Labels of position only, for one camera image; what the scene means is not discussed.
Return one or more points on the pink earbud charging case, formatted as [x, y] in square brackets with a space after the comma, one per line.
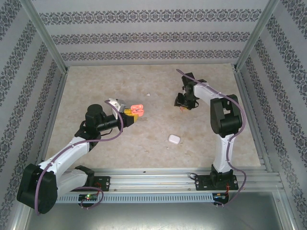
[138, 106]

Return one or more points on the white earbud charging case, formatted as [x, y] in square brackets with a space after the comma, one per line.
[173, 139]

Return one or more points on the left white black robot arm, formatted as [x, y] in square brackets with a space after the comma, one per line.
[67, 152]

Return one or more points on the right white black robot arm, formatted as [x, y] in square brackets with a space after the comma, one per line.
[223, 153]

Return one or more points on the grey metal panel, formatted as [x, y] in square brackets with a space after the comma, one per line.
[153, 218]

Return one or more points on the aluminium side rail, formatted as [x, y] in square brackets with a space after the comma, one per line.
[251, 107]
[56, 103]

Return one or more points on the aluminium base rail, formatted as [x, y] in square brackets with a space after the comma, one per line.
[153, 179]

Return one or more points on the left black mount plate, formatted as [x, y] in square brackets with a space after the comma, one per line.
[103, 183]

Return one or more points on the black mount plate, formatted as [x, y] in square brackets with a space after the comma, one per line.
[103, 183]
[202, 183]

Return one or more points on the right black mount plate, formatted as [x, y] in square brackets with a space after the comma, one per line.
[202, 183]

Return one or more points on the aluminium frame post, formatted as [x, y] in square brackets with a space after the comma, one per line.
[259, 33]
[43, 36]

